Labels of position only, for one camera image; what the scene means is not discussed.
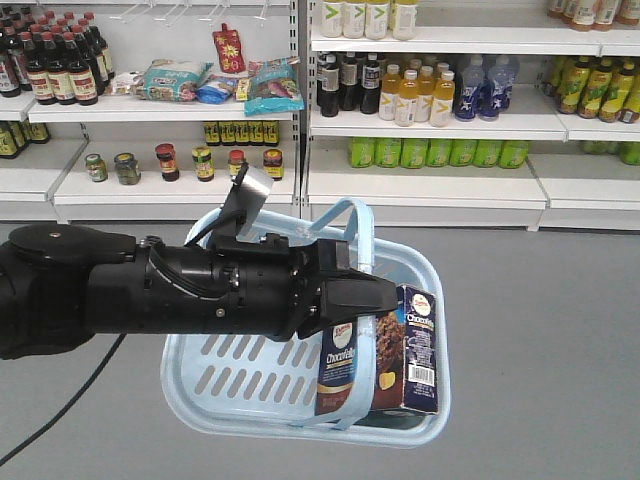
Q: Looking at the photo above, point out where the dark blue Danisa cookie box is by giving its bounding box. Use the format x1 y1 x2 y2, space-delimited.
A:
315 284 438 415

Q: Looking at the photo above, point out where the red sauce pouch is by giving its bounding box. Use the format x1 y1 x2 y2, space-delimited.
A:
212 23 246 74

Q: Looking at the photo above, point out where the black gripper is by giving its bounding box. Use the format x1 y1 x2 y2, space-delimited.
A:
209 233 398 341

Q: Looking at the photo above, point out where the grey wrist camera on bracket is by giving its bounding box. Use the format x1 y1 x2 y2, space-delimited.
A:
217 163 274 238

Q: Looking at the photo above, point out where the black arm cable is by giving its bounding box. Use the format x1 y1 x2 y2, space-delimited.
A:
0 332 127 471

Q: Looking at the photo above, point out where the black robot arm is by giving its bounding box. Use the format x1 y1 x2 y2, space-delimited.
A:
1 224 396 359

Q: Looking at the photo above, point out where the light blue plastic basket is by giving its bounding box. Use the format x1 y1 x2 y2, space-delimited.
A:
160 198 451 448

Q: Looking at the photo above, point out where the white store shelving unit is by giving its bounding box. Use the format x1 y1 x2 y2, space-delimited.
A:
1 1 639 231

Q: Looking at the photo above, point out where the teal snack bag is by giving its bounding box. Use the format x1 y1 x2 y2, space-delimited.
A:
244 56 304 116

